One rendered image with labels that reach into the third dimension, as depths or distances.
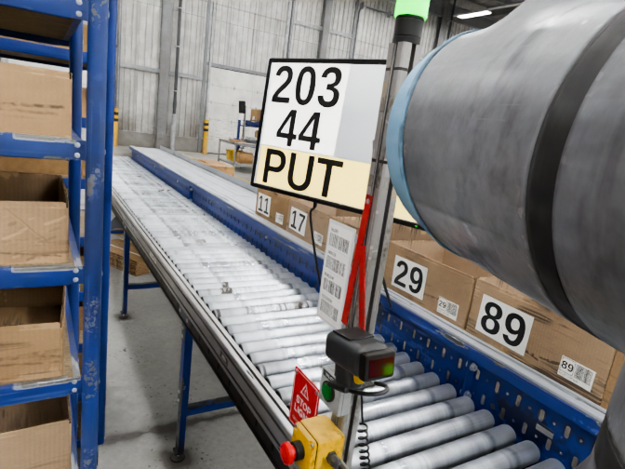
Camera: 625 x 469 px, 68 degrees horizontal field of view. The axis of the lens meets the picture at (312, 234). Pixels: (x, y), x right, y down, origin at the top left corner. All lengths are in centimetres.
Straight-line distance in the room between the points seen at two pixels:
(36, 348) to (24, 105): 39
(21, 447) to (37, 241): 37
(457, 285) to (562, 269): 127
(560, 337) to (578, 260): 110
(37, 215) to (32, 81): 20
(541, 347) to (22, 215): 115
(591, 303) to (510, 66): 10
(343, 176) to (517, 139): 77
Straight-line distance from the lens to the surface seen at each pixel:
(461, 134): 23
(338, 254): 85
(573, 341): 127
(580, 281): 18
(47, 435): 101
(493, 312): 138
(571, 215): 17
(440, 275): 149
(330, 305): 88
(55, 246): 86
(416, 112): 28
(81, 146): 79
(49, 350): 91
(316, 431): 91
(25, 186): 114
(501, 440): 129
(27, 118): 82
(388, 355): 74
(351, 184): 94
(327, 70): 102
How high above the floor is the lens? 141
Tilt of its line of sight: 13 degrees down
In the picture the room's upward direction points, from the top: 7 degrees clockwise
